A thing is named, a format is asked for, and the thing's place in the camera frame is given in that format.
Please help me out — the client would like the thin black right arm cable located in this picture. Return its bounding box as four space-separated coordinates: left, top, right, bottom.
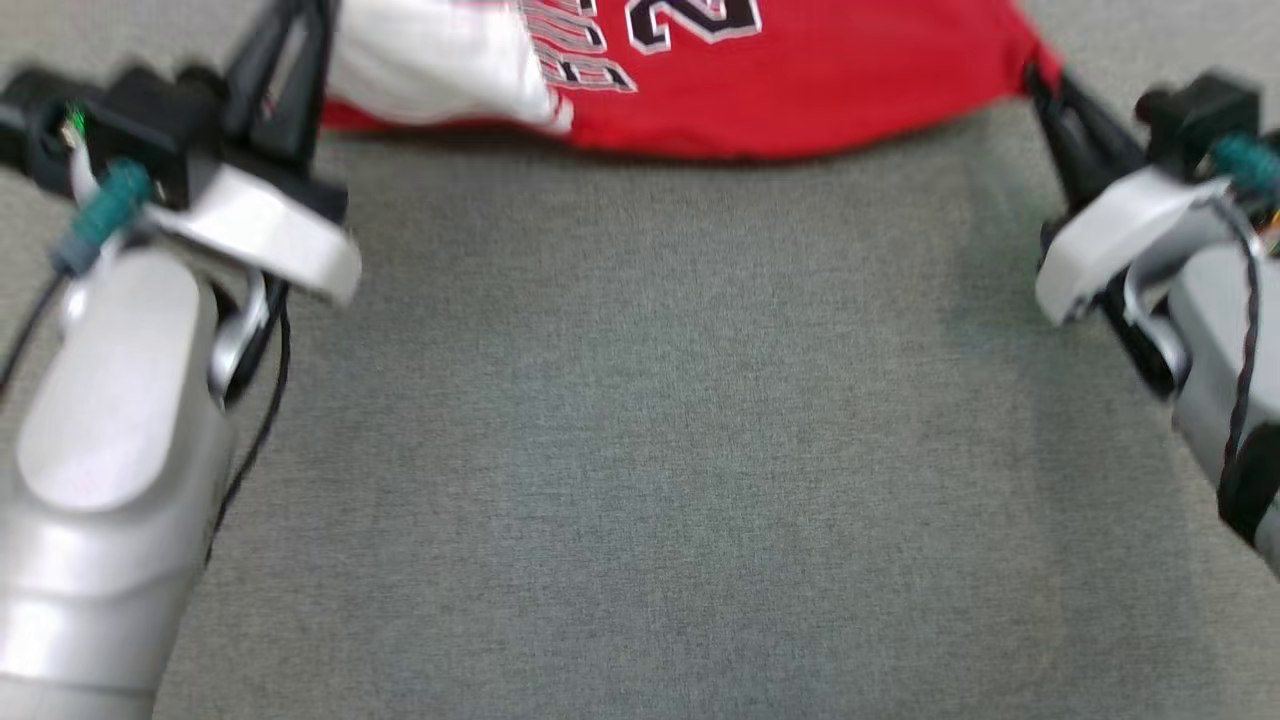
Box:
1215 200 1263 501

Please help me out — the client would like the teal plug camera cable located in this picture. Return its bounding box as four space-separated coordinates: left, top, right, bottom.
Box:
1210 135 1280 206
0 160 153 396

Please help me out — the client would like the grey fabric sofa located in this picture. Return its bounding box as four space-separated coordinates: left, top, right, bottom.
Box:
0 0 1280 720

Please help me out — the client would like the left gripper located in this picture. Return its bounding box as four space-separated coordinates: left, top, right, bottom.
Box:
150 0 363 304

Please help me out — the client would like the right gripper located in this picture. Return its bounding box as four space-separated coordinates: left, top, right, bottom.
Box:
1028 70 1231 326

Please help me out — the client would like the teal plug left camera cable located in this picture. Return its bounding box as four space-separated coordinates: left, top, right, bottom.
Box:
0 160 153 396

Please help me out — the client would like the red white-trimmed jersey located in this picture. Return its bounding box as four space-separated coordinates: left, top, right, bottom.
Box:
320 0 1063 163

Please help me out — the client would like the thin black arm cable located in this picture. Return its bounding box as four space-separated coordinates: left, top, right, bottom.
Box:
205 285 293 566
1215 200 1263 501

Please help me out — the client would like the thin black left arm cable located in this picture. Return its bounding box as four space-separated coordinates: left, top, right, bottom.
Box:
205 285 293 566

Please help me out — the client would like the teal plug right camera cable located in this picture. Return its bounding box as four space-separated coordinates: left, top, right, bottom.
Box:
1210 135 1280 206

